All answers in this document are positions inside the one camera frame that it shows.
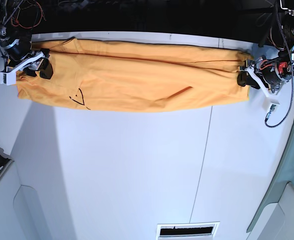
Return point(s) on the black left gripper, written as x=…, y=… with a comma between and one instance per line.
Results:
x=273, y=73

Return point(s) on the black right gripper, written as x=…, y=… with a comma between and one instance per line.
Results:
x=19, y=49

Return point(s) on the yellow t-shirt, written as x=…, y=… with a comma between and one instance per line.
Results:
x=135, y=77

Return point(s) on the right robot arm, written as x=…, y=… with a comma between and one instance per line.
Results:
x=10, y=27

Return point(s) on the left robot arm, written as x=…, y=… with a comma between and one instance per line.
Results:
x=279, y=31

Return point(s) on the white vent grille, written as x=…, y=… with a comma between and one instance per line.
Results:
x=187, y=231

